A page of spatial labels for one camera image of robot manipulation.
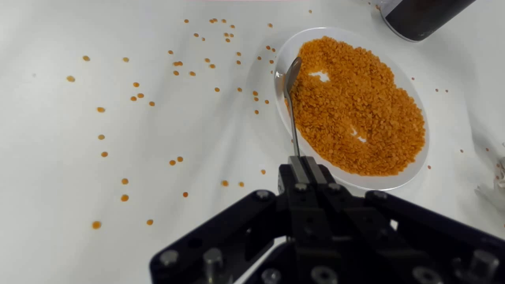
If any metal teaspoon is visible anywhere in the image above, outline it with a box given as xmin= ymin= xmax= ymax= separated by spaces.
xmin=273 ymin=56 xmax=304 ymax=160

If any white plate of orange lentils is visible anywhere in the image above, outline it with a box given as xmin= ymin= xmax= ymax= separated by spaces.
xmin=271 ymin=26 xmax=431 ymax=193

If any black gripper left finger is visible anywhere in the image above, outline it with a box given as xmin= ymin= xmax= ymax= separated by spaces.
xmin=148 ymin=157 xmax=317 ymax=284

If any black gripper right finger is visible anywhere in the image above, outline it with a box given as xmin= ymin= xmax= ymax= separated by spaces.
xmin=306 ymin=157 xmax=505 ymax=284

